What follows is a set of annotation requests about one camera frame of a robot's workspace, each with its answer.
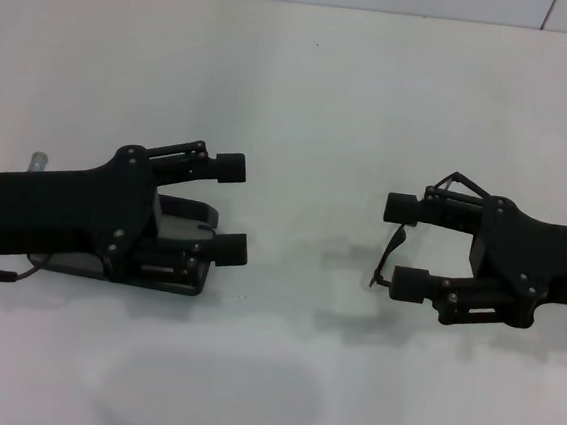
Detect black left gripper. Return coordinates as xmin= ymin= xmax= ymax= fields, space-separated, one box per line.
xmin=0 ymin=133 xmax=166 ymax=287

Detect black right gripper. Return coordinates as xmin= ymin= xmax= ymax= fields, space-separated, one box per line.
xmin=374 ymin=181 xmax=567 ymax=337

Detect black glasses case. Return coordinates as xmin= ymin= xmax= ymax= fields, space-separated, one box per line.
xmin=25 ymin=182 xmax=223 ymax=299

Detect black thin-framed glasses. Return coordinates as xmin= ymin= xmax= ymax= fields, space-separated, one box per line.
xmin=369 ymin=164 xmax=495 ymax=300

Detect left camera cable silver plug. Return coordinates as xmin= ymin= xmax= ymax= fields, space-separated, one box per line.
xmin=28 ymin=149 xmax=50 ymax=172

